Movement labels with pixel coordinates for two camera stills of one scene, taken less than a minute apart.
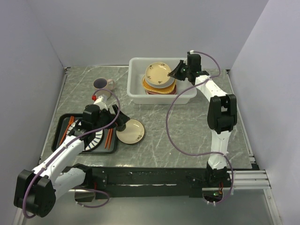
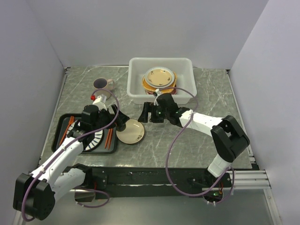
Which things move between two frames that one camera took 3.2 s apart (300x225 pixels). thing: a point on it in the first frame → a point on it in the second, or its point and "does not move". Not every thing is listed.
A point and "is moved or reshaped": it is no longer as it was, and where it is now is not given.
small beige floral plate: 156,73 is moved or reshaped
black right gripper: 176,73 → 148,108
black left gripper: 121,120 does not move
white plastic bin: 136,68 does not move
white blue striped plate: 98,136 does not move
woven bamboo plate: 164,91 does not move
